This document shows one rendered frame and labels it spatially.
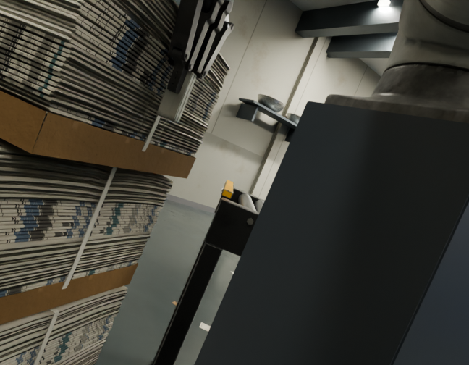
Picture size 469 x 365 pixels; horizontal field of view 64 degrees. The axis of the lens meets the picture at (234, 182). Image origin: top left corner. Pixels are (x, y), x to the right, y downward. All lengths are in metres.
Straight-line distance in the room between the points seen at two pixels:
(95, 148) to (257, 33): 5.33
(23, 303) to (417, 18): 0.55
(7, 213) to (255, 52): 5.36
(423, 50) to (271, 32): 5.51
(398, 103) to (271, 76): 5.53
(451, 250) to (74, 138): 0.36
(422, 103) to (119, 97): 0.32
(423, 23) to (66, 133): 0.36
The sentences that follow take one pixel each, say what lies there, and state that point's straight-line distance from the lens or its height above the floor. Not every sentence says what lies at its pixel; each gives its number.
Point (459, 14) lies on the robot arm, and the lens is 0.36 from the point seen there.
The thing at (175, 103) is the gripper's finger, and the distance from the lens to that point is 0.52.
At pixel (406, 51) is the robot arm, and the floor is 1.07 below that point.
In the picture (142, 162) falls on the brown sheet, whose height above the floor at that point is 0.85.
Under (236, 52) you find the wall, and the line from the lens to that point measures 5.54.
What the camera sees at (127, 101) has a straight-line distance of 0.48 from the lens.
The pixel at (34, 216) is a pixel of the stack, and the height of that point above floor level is 0.75.
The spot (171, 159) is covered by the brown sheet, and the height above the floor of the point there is 0.87.
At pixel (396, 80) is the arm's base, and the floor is 1.04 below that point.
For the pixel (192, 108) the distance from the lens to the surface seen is 0.64.
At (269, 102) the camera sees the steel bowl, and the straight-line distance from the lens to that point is 5.36.
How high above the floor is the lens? 0.91
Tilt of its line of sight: 3 degrees down
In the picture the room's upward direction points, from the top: 23 degrees clockwise
